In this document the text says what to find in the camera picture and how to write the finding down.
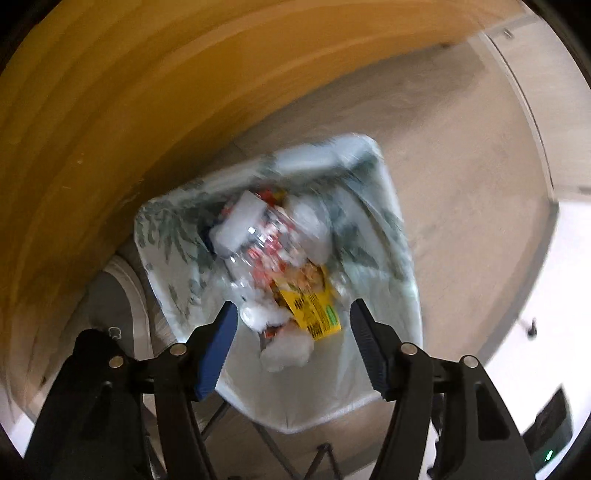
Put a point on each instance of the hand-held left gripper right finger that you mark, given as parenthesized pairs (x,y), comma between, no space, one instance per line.
(371,350)

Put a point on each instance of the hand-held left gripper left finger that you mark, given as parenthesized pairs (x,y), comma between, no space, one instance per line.
(214,350)

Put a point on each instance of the leaf-print lined trash bin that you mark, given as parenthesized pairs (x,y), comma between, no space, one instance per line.
(318,392)

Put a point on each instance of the yellow snack wrapper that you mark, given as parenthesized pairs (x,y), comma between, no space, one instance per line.
(314,314)

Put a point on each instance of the clear bottle with red label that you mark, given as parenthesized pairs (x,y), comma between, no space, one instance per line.
(268,251)

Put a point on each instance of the crumpled white tissue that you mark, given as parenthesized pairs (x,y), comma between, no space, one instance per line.
(288,348)
(258,314)
(238,221)

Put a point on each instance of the grey slipper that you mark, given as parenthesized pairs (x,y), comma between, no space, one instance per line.
(136,304)

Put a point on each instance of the small black object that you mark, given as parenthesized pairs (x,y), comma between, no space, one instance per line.
(533,326)

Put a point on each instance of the black box with green light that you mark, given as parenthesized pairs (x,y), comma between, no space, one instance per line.
(549,424)

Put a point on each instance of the wooden bed frame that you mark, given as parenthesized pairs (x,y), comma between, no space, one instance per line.
(115,115)

